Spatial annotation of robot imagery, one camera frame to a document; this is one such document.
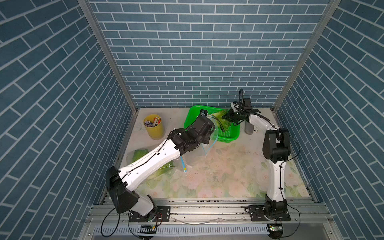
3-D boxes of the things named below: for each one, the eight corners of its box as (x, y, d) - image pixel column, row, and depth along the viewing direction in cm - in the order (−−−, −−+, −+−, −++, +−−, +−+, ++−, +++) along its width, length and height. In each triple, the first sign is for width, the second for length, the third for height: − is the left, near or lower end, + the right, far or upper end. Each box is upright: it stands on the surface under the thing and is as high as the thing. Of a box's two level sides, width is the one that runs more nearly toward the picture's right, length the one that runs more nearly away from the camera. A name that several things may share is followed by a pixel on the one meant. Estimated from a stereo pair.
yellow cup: (146, 139, 103) (141, 128, 93) (150, 126, 111) (145, 114, 100) (163, 139, 103) (159, 128, 93) (165, 126, 111) (162, 114, 101)
